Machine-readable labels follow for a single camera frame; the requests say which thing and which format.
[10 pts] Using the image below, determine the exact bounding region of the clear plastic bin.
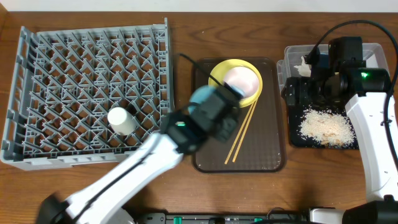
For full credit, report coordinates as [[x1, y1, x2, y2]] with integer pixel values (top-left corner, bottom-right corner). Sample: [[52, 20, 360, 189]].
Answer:
[[277, 43, 389, 91]]

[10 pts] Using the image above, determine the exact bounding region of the yellow plate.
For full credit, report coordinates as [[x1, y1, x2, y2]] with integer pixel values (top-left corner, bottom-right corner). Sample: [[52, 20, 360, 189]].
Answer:
[[210, 59, 263, 108]]

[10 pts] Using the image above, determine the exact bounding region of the upper wooden chopstick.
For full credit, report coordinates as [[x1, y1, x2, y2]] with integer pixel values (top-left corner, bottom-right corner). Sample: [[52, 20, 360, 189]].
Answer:
[[224, 101, 257, 165]]

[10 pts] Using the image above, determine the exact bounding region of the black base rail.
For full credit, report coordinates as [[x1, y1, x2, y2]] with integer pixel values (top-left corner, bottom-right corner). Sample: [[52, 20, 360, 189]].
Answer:
[[134, 207, 310, 224]]

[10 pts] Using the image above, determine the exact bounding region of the black waste tray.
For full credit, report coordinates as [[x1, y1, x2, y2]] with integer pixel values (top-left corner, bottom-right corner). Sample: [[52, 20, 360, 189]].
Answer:
[[287, 105, 359, 149]]

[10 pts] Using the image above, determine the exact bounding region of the crumpled white tissue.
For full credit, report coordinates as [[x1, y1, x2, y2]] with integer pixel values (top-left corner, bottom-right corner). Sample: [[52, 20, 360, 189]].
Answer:
[[294, 56, 311, 77]]

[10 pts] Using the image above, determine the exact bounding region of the blue bowl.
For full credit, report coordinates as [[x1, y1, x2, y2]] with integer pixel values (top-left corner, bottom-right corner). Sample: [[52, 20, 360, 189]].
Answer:
[[188, 85, 216, 114]]

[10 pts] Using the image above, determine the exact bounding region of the pile of cooked rice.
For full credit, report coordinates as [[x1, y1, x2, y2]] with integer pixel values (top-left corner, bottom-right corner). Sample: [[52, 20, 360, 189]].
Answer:
[[298, 108, 356, 146]]

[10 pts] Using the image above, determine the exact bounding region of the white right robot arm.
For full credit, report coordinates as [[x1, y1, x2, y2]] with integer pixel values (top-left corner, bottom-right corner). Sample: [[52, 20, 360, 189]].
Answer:
[[282, 68, 397, 223]]

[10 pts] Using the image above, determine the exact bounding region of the dark brown serving tray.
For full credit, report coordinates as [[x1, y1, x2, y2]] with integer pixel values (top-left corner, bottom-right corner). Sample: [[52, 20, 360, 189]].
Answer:
[[192, 57, 286, 173]]

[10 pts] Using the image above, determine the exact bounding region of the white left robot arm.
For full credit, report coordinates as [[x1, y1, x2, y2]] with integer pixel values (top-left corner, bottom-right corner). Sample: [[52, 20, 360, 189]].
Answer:
[[35, 103, 240, 223]]

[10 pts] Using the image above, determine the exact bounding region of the grey dishwasher rack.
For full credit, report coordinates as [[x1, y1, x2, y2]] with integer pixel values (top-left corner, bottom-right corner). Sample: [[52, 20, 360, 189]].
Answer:
[[1, 23, 175, 170]]

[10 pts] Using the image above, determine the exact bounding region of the white paper cup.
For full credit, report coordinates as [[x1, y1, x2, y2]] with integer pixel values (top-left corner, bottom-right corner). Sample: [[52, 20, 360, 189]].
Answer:
[[107, 107, 136, 136]]

